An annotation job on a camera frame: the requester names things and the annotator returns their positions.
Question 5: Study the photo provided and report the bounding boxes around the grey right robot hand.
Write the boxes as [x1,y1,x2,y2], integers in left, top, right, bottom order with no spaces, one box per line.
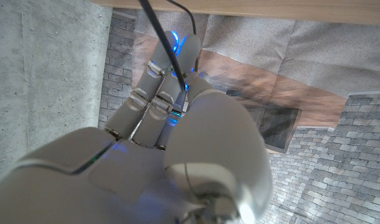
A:
[0,30,273,224]

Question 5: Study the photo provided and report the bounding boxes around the thin black USB cable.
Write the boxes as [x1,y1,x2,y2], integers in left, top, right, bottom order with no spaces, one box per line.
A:
[138,0,201,93]

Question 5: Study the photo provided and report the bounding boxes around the printed office backdrop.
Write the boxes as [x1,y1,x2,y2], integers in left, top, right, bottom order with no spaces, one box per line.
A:
[97,8,380,224]

